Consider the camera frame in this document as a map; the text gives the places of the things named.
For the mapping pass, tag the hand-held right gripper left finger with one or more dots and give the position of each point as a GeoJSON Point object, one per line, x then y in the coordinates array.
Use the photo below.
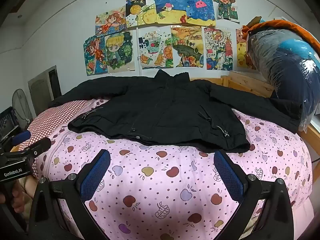
{"type": "Point", "coordinates": [96, 177]}

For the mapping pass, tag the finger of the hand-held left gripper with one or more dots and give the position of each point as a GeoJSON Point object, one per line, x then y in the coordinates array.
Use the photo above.
{"type": "Point", "coordinates": [22, 136]}
{"type": "Point", "coordinates": [40, 146]}

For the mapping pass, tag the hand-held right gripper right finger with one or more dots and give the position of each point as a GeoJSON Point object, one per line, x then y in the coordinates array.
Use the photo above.
{"type": "Point", "coordinates": [228, 177]}

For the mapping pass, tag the black jacket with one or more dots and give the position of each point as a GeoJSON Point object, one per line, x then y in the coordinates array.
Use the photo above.
{"type": "Point", "coordinates": [162, 110]}

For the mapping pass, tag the person's left hand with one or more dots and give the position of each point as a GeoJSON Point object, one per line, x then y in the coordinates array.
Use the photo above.
{"type": "Point", "coordinates": [18, 200]}

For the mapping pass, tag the black plastic crate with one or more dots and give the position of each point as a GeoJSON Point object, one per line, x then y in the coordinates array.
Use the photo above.
{"type": "Point", "coordinates": [7, 122]}

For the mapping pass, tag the standing fan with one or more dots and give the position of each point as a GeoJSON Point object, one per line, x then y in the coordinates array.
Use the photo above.
{"type": "Point", "coordinates": [21, 105]}

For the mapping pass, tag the grey door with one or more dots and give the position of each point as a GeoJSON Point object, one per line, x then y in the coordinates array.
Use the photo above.
{"type": "Point", "coordinates": [40, 87]}

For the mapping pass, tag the pink apple print bed sheet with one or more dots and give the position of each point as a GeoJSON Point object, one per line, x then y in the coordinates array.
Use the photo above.
{"type": "Point", "coordinates": [162, 185]}

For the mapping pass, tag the blue swimming figure drawing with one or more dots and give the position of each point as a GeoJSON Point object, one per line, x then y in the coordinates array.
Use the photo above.
{"type": "Point", "coordinates": [95, 56]}

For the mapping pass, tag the blond child drawing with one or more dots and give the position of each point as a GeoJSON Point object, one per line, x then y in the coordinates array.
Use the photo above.
{"type": "Point", "coordinates": [118, 52]}

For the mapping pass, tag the yellow chick and bear drawing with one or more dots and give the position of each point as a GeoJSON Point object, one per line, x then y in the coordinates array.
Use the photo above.
{"type": "Point", "coordinates": [242, 55]}

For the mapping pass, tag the plastic wrapped bedding bundle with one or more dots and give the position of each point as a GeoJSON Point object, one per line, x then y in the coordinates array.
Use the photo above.
{"type": "Point", "coordinates": [282, 65]}

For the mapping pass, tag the pagoda and dragon drawing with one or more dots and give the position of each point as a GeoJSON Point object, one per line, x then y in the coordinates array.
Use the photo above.
{"type": "Point", "coordinates": [218, 48]}

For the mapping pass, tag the yellow fields landscape drawing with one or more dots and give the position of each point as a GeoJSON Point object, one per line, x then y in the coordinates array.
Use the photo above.
{"type": "Point", "coordinates": [187, 46]}

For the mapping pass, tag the orange fruit drink drawing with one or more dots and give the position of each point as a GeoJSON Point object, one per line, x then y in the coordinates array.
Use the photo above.
{"type": "Point", "coordinates": [155, 48]}

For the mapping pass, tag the orange-haired girl drawing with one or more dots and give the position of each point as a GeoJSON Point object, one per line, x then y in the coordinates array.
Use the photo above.
{"type": "Point", "coordinates": [111, 21]}

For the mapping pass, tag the orange cloth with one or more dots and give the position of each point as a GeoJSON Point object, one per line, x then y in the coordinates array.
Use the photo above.
{"type": "Point", "coordinates": [275, 26]}

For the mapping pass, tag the pineapple drawing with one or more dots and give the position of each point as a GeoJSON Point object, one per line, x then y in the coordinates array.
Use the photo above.
{"type": "Point", "coordinates": [140, 11]}

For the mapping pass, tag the pink jellyfish drawing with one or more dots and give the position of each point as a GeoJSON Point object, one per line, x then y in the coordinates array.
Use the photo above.
{"type": "Point", "coordinates": [200, 6]}

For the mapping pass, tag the red-haired figure drawing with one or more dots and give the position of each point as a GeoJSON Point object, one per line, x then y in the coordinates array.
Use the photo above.
{"type": "Point", "coordinates": [225, 3]}

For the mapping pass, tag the blue fish drawing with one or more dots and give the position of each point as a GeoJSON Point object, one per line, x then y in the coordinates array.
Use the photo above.
{"type": "Point", "coordinates": [168, 7]}

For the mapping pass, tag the wooden bed frame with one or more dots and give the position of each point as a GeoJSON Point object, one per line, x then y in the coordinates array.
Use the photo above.
{"type": "Point", "coordinates": [250, 83]}

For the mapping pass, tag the white wall pipe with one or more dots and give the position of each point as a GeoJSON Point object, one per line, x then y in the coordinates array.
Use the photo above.
{"type": "Point", "coordinates": [139, 52]}

